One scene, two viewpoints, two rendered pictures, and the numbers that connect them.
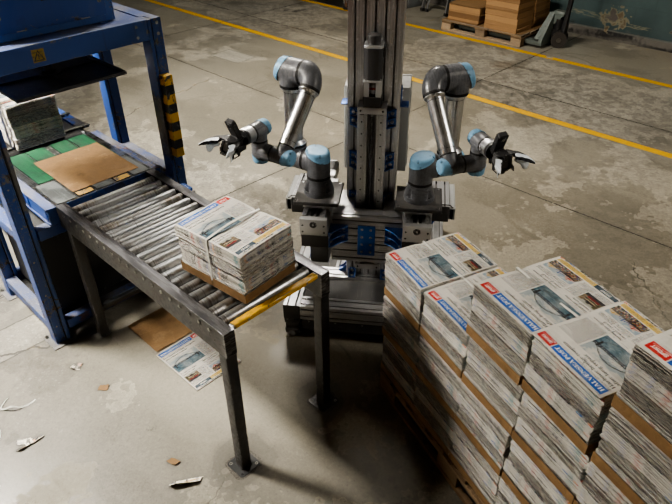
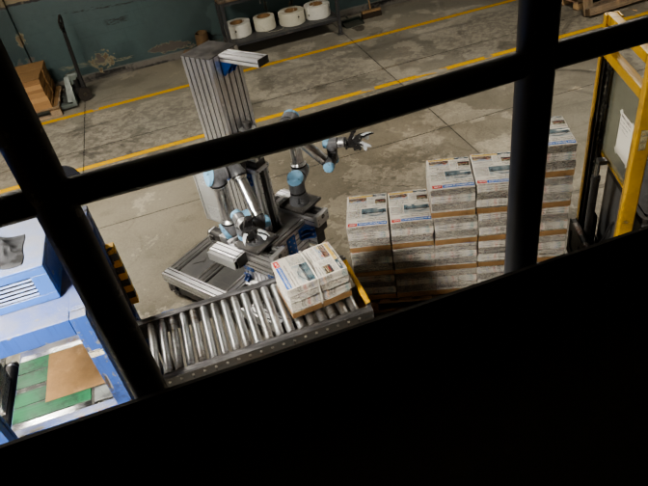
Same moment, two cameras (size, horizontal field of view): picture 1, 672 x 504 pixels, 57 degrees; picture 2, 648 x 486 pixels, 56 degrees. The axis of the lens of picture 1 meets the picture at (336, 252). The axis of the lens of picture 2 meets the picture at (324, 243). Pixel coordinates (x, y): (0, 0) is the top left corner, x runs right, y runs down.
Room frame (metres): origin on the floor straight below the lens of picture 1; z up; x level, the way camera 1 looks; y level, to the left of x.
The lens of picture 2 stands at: (0.43, 2.56, 3.26)
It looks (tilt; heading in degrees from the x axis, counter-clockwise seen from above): 38 degrees down; 305
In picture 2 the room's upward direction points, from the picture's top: 11 degrees counter-clockwise
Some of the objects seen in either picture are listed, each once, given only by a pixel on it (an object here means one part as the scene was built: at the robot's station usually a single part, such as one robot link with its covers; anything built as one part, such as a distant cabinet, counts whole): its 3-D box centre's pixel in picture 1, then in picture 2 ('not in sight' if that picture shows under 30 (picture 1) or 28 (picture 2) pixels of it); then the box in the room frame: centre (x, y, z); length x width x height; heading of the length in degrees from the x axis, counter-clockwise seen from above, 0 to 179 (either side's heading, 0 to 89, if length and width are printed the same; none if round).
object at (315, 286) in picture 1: (227, 225); (245, 296); (2.51, 0.52, 0.74); 1.34 x 0.05 x 0.12; 46
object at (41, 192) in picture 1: (76, 172); (81, 378); (3.04, 1.43, 0.75); 0.70 x 0.65 x 0.10; 46
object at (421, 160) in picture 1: (422, 166); (296, 181); (2.63, -0.41, 0.98); 0.13 x 0.12 x 0.14; 108
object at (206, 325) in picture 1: (134, 270); (262, 352); (2.15, 0.87, 0.74); 1.34 x 0.05 x 0.12; 46
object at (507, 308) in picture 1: (540, 317); (449, 186); (1.59, -0.69, 0.95); 0.38 x 0.29 x 0.23; 116
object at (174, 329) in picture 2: (129, 204); (175, 343); (2.65, 1.03, 0.77); 0.47 x 0.05 x 0.05; 136
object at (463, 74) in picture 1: (451, 122); (294, 147); (2.67, -0.54, 1.19); 0.15 x 0.12 x 0.55; 108
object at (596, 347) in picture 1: (613, 345); (494, 167); (1.32, -0.81, 1.07); 0.37 x 0.28 x 0.01; 115
